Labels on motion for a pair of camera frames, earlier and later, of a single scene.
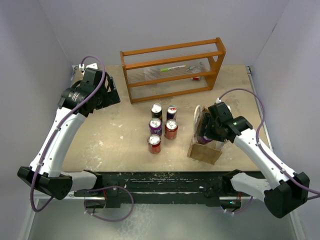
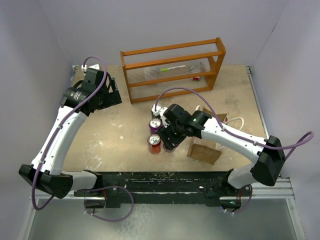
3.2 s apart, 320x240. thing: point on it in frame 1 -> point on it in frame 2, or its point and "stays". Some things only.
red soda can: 154,143 stays
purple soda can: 155,126 stays
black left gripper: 111,97 stays
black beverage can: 156,111 stays
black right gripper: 207,119 -> 165,132
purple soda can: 203,140 -> 172,150
